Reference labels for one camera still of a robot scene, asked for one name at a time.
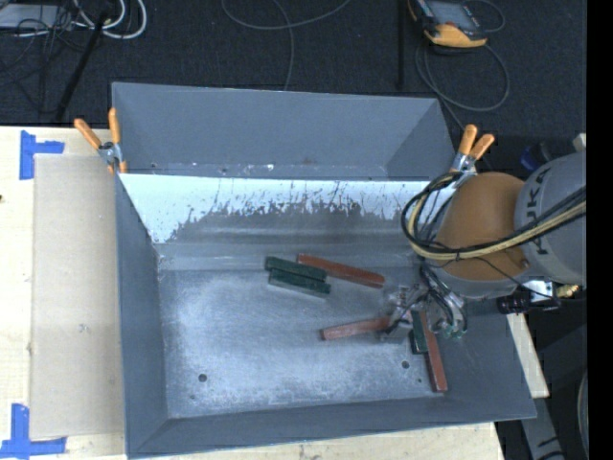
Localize grey metal bin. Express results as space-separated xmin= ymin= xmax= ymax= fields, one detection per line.
xmin=110 ymin=81 xmax=538 ymax=460

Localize dark green flat block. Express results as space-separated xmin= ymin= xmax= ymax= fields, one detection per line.
xmin=267 ymin=268 xmax=332 ymax=299
xmin=407 ymin=309 xmax=430 ymax=356
xmin=264 ymin=255 xmax=329 ymax=282

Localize pale wood flat board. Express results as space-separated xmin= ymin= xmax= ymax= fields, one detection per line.
xmin=28 ymin=153 xmax=127 ymax=441

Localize red-brown flat block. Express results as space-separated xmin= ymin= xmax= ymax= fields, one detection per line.
xmin=296 ymin=252 xmax=386 ymax=289
xmin=418 ymin=310 xmax=449 ymax=394
xmin=320 ymin=316 xmax=393 ymax=342

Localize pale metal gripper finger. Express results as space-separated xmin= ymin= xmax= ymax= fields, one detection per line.
xmin=384 ymin=290 xmax=412 ymax=317
xmin=380 ymin=322 xmax=415 ymax=345

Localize black cylinder on white bracket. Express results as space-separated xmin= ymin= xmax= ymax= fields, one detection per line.
xmin=496 ymin=279 xmax=577 ymax=315

